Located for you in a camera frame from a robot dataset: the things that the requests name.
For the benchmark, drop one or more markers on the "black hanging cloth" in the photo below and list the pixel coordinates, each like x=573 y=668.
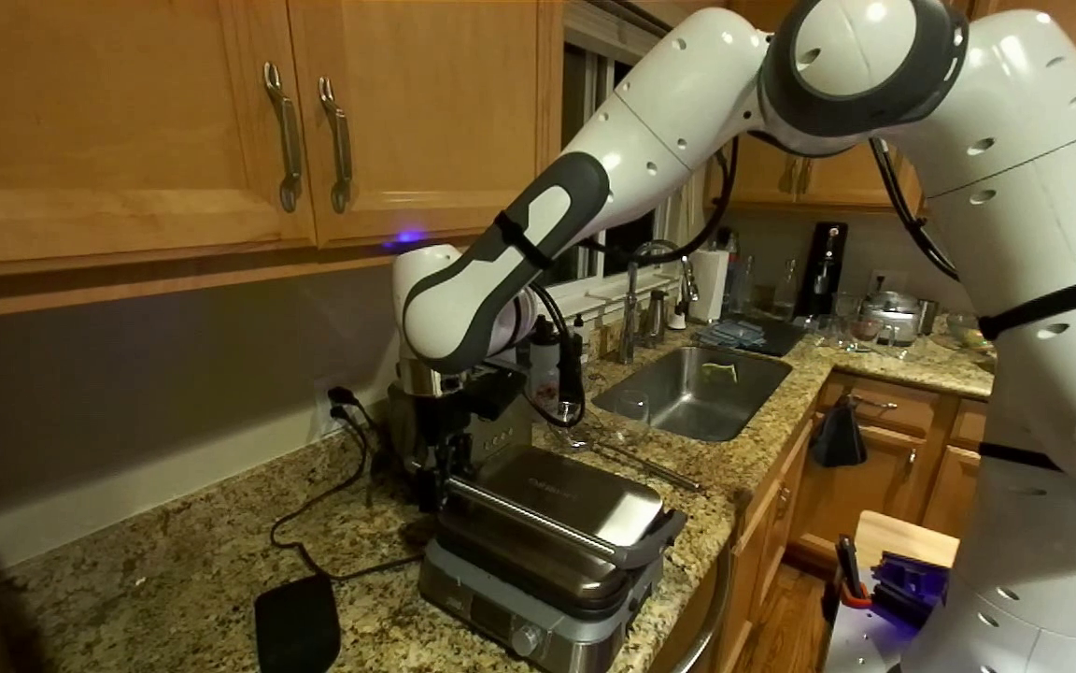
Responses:
x=837 y=438

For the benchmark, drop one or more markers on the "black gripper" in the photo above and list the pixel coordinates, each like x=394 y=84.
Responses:
x=433 y=436

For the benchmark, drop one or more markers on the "silver kettle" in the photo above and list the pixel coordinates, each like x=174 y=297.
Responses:
x=890 y=314

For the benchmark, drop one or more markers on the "black pad on counter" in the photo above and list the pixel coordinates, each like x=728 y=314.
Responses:
x=296 y=626

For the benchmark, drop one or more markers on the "wooden wall cabinet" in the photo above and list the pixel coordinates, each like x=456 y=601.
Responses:
x=186 y=142

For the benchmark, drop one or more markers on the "chrome kitchen faucet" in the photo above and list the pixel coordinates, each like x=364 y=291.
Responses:
x=646 y=321

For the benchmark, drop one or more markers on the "wooden base cabinet drawers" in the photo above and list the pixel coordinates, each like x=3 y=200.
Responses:
x=760 y=601

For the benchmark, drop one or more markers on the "stainless steel sink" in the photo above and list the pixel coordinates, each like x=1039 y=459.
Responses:
x=699 y=389

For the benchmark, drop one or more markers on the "black grey sandwich maker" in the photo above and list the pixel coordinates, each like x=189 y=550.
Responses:
x=550 y=560

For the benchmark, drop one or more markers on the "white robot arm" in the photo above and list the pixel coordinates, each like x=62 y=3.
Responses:
x=986 y=111

